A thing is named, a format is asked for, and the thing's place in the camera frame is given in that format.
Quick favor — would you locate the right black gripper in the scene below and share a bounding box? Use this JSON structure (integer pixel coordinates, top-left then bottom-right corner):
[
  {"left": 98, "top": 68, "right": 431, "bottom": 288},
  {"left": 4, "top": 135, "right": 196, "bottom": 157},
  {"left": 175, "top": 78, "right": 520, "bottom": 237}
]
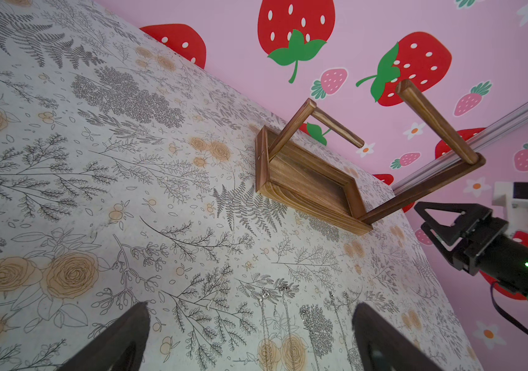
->
[{"left": 414, "top": 202, "right": 509, "bottom": 276}]

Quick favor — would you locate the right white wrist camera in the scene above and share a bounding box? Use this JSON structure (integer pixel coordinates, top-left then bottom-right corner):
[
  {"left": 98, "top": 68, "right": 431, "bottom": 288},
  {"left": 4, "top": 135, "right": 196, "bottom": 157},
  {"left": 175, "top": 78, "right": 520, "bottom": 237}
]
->
[{"left": 492, "top": 182, "right": 528, "bottom": 238}]

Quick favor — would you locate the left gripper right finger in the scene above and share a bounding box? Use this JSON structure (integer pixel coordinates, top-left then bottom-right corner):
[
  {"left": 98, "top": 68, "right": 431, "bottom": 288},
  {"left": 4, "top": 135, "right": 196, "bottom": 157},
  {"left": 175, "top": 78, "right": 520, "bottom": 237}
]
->
[{"left": 352, "top": 302, "right": 441, "bottom": 371}]

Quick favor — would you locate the wooden jewelry display stand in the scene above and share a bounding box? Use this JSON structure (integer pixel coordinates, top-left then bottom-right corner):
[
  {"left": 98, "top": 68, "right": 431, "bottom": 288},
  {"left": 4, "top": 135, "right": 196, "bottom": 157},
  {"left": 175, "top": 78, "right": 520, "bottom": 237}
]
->
[{"left": 255, "top": 80, "right": 486, "bottom": 236}]

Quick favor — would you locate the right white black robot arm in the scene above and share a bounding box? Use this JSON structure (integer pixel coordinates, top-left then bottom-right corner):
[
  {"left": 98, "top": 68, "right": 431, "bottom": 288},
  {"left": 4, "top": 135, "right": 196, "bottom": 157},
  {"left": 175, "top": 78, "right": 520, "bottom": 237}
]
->
[{"left": 415, "top": 202, "right": 528, "bottom": 335}]

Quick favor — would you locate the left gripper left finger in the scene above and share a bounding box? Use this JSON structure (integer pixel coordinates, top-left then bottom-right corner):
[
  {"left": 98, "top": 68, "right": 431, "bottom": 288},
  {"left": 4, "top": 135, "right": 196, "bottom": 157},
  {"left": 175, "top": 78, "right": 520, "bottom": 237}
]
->
[{"left": 59, "top": 301, "right": 150, "bottom": 371}]

